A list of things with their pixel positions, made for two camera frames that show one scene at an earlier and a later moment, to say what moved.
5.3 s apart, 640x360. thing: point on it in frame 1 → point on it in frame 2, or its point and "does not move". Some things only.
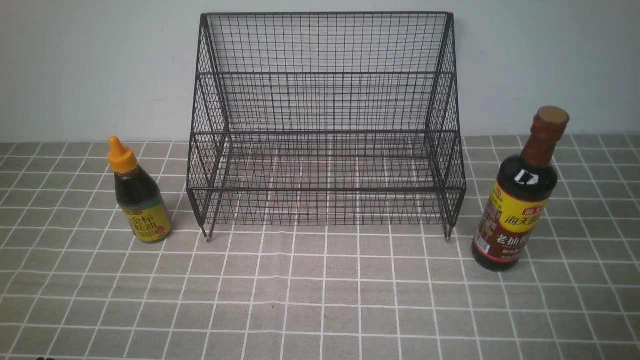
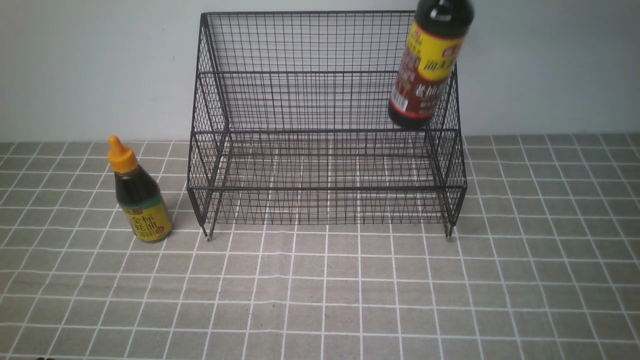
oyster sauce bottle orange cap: [139, 196] does not move
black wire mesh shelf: [328, 119] does not move
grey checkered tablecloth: [74, 286] does not move
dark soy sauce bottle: [516, 203] → [439, 31]
